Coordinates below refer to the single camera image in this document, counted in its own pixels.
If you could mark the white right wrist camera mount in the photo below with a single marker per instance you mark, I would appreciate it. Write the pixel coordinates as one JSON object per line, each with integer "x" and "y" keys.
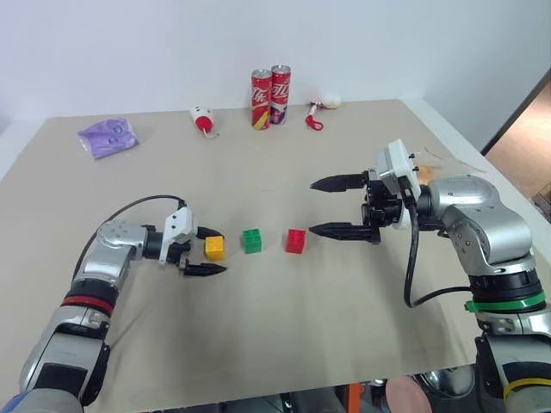
{"x": 396, "y": 165}

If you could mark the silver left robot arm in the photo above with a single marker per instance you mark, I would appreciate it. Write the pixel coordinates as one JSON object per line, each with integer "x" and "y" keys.
{"x": 107, "y": 249}

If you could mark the red and white capsule toy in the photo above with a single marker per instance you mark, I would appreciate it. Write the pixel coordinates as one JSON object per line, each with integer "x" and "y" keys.
{"x": 202, "y": 120}

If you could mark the dark brown door frame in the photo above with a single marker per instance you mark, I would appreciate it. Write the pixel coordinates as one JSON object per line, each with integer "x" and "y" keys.
{"x": 516, "y": 112}

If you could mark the red soda can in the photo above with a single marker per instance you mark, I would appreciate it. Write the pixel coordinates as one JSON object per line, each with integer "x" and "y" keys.
{"x": 280, "y": 94}
{"x": 260, "y": 101}

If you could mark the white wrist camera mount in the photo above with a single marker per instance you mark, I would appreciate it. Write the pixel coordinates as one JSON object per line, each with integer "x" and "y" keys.
{"x": 176, "y": 226}
{"x": 396, "y": 165}

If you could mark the yellow toy brick block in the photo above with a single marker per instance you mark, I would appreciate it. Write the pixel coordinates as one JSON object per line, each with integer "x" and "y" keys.
{"x": 214, "y": 249}

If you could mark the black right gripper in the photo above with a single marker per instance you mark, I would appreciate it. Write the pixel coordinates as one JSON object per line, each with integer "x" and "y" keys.
{"x": 381, "y": 208}

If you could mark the green toy brick block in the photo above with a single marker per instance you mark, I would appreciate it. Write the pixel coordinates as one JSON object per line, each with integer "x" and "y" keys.
{"x": 252, "y": 241}

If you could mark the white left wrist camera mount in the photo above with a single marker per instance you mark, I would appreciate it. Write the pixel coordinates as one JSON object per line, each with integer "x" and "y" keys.
{"x": 176, "y": 226}

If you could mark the bread in clear plastic bag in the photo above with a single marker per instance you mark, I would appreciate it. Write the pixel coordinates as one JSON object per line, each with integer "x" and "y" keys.
{"x": 426, "y": 173}

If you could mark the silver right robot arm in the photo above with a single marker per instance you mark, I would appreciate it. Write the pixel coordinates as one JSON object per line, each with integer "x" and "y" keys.
{"x": 486, "y": 215}

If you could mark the purple plastic bag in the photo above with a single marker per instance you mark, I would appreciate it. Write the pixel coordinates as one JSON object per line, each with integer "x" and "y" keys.
{"x": 107, "y": 137}

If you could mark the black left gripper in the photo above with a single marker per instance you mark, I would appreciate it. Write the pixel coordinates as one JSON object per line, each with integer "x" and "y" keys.
{"x": 178, "y": 254}

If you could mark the dark shiny rounded shape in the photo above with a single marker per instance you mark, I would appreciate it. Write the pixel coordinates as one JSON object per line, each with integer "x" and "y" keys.
{"x": 452, "y": 385}

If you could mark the red toy brick block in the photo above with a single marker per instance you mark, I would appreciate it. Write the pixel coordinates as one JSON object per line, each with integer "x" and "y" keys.
{"x": 295, "y": 241}

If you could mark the orange post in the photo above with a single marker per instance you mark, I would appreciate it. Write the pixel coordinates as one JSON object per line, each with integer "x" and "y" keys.
{"x": 355, "y": 398}

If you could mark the pink rounded shape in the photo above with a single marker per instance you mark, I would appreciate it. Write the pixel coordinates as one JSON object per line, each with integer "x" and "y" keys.
{"x": 404, "y": 393}

